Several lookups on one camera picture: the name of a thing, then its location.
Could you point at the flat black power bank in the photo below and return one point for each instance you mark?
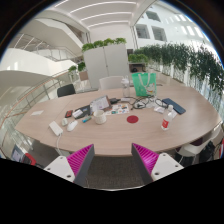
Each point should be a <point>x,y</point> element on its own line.
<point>115,100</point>

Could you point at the white cabinet topped with plants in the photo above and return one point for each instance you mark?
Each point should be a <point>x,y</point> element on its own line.
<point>105,65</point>

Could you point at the small white round case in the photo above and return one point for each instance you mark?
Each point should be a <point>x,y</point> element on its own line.
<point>64,122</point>

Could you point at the black chair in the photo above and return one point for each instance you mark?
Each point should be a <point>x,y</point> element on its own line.
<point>66,90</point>

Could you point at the white plastic packet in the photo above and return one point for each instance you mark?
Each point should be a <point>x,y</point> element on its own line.
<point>174,114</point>

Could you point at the green tote bag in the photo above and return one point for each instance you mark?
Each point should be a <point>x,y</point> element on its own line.
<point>144,85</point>

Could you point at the white computer mouse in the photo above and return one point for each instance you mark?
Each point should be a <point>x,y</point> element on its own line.
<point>72,125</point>

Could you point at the black wallet with white card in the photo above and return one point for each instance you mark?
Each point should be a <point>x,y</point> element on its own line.
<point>81,112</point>

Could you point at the white grid-patterned mug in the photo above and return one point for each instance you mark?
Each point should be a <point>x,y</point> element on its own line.
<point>99,117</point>

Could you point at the colourful sticker sheet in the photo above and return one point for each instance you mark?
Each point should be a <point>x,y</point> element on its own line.
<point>117,109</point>

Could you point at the flat round red coaster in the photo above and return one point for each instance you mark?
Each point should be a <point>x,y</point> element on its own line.
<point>132,119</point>

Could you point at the blue marker pen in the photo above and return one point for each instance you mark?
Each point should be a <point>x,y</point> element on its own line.
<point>86,119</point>

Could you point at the row of green plants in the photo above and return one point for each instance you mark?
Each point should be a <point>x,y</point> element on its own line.
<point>186,60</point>

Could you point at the clear white-lidded shaker bottle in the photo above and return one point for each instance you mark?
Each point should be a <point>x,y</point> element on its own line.
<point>125,88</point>

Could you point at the white paper slip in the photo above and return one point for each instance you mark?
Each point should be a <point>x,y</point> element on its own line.
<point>37,112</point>

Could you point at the white tissue packet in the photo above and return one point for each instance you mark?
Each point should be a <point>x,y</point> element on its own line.
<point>159,109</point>

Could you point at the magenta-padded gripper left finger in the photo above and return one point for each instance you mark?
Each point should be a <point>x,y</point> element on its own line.
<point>58,166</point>

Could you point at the clear red-labelled water bottle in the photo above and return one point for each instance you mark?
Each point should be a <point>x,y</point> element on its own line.
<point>166,120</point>

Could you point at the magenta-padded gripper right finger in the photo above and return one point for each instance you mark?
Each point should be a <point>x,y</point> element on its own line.
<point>165,164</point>

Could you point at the ceiling light strips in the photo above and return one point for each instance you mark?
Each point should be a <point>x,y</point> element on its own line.
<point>100,15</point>

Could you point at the brown planter with green plants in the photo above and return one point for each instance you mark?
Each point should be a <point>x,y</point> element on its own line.
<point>137,59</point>
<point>81,68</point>

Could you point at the dark blue keyboard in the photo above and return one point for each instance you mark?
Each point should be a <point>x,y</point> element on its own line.
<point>174,106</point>

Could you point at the small red and black case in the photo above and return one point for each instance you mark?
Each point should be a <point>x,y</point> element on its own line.
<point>68,113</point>

